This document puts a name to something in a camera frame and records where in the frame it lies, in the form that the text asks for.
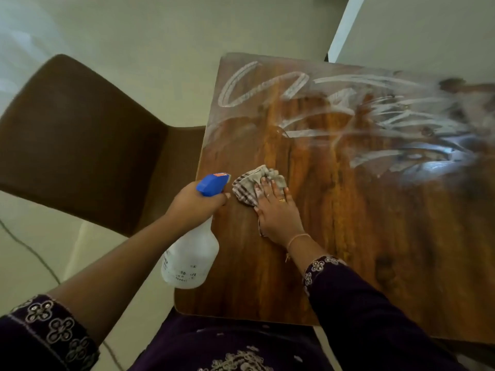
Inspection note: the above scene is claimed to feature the person's right hand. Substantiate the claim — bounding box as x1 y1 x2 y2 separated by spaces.
253 178 311 248

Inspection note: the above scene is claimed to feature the person's left hand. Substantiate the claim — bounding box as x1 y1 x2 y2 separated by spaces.
166 181 231 233

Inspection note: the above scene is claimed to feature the checkered cleaning cloth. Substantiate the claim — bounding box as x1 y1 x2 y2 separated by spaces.
232 165 288 237

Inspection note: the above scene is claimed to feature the white spray bottle blue nozzle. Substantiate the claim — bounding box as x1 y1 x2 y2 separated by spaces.
160 172 231 289

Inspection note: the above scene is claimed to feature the person's right forearm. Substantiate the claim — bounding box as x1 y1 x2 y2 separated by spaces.
286 235 329 275

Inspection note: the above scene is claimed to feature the person's left forearm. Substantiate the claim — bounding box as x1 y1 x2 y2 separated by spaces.
46 213 187 346

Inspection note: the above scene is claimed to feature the brown chair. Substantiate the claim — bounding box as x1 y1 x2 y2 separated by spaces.
0 54 207 238

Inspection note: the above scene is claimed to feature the thin thread bracelet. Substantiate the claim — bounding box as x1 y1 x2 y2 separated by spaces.
285 233 312 263

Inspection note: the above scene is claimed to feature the grey floor cable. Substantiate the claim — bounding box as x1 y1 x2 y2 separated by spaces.
0 218 125 371

